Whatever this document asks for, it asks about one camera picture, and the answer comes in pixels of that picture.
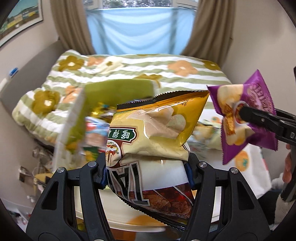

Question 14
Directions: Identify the grey headboard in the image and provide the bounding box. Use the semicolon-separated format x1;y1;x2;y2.
1;40;66;114

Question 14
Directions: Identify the window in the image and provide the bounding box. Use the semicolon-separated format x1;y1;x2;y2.
82;0;199;10

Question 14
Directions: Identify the green cardboard box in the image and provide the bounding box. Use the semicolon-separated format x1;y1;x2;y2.
52;79;160;171

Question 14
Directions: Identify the yellow green crumpled snack bag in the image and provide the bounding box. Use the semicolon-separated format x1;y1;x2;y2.
187;121;222;150

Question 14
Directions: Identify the yellow chip bag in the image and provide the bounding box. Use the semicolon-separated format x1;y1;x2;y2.
105;90;209;230

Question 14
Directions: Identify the right brown curtain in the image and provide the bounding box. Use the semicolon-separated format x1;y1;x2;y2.
181;0;236;67

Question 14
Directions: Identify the person hand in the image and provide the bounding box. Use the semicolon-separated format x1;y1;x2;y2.
282;144;292;183

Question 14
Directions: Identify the light blue curtain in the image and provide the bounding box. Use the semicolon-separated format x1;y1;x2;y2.
86;7;196;55

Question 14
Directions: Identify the gold foil snack bag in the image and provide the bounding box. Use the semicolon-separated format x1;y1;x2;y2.
90;102;116;122

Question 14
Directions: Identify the brown curtain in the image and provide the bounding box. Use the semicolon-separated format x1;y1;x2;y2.
50;0;95;55
181;0;236;67

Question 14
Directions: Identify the green striped flower quilt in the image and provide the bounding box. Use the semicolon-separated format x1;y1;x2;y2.
12;50;230;145

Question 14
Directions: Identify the purple snack bag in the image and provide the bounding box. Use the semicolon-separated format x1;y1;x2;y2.
208;70;278;165

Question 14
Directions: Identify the framed wall picture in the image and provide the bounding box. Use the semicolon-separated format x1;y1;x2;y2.
1;0;43;47

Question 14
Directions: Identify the left brown curtain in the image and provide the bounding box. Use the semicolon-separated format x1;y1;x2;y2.
50;0;95;55

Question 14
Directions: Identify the red white blue snack bag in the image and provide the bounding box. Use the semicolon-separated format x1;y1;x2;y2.
83;116;109;153

